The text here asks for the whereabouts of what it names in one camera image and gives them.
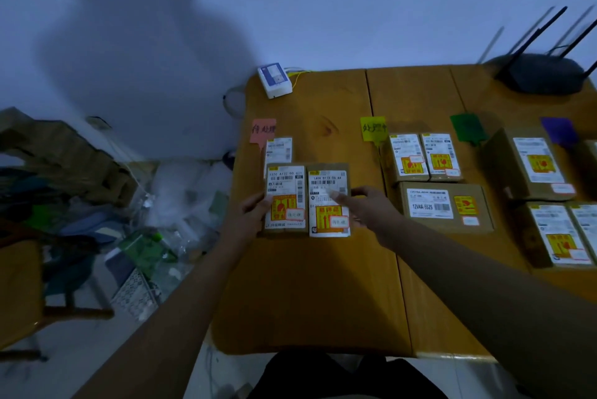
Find person's right hand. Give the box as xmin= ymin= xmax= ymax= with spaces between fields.
xmin=330 ymin=186 xmax=407 ymax=246

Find person's left hand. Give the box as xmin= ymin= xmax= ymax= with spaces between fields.
xmin=222 ymin=193 xmax=274 ymax=251

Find small labelled cardboard parcel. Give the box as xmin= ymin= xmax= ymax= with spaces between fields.
xmin=263 ymin=136 xmax=294 ymax=178
xmin=306 ymin=163 xmax=352 ymax=239
xmin=382 ymin=133 xmax=431 ymax=186
xmin=420 ymin=132 xmax=464 ymax=182
xmin=262 ymin=163 xmax=309 ymax=233

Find person's right forearm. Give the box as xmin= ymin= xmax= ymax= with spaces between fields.
xmin=380 ymin=218 xmax=597 ymax=399

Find person's left forearm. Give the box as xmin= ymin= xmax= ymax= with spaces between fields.
xmin=72 ymin=236 xmax=262 ymax=399

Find pink sticky note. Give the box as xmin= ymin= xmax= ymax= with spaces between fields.
xmin=249 ymin=118 xmax=277 ymax=151

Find yellow-green sticky note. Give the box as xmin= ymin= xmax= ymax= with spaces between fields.
xmin=359 ymin=116 xmax=389 ymax=147

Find wide flat cardboard parcel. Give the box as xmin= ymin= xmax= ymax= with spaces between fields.
xmin=398 ymin=181 xmax=495 ymax=235

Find pile of plastic bags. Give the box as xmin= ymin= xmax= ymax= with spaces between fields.
xmin=0 ymin=158 xmax=234 ymax=324

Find white blue-faced device box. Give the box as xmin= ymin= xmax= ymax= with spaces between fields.
xmin=257 ymin=62 xmax=294 ymax=99

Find green sticky note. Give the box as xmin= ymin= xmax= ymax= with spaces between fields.
xmin=450 ymin=113 xmax=489 ymax=147

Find person's black trousers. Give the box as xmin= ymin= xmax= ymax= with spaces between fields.
xmin=246 ymin=350 xmax=449 ymax=399

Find large labelled cardboard parcel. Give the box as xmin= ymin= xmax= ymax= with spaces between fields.
xmin=514 ymin=201 xmax=596 ymax=270
xmin=566 ymin=201 xmax=597 ymax=265
xmin=482 ymin=126 xmax=577 ymax=202

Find folded brown cardboard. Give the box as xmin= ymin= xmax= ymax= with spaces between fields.
xmin=0 ymin=107 xmax=141 ymax=207

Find purple sticky note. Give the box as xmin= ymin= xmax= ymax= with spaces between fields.
xmin=540 ymin=117 xmax=580 ymax=149

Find black router with antennas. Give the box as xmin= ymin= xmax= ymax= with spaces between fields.
xmin=484 ymin=6 xmax=597 ymax=96

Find wooden chair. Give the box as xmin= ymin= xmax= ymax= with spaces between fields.
xmin=0 ymin=239 xmax=115 ymax=363

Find white cable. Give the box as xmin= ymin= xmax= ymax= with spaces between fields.
xmin=222 ymin=85 xmax=249 ymax=119

